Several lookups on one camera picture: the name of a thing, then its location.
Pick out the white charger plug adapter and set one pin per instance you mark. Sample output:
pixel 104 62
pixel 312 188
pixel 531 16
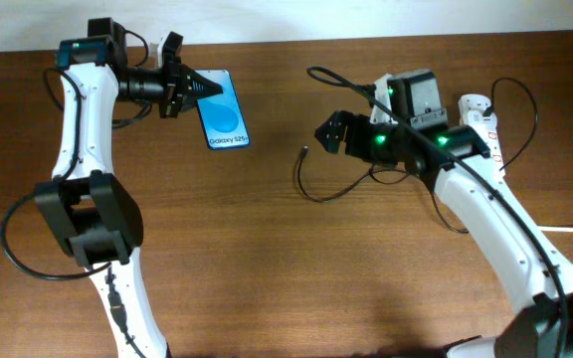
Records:
pixel 472 108

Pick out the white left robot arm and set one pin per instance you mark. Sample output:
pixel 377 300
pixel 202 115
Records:
pixel 92 217

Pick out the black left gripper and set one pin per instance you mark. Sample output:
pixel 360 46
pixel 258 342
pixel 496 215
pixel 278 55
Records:
pixel 178 79

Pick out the white power strip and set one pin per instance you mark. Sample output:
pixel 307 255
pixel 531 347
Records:
pixel 490 136

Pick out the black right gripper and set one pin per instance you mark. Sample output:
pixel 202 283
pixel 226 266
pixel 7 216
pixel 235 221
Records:
pixel 359 126

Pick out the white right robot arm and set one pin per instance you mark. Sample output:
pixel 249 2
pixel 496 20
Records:
pixel 455 164

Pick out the blue Galaxy smartphone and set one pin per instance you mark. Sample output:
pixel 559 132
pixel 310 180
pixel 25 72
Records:
pixel 222 119

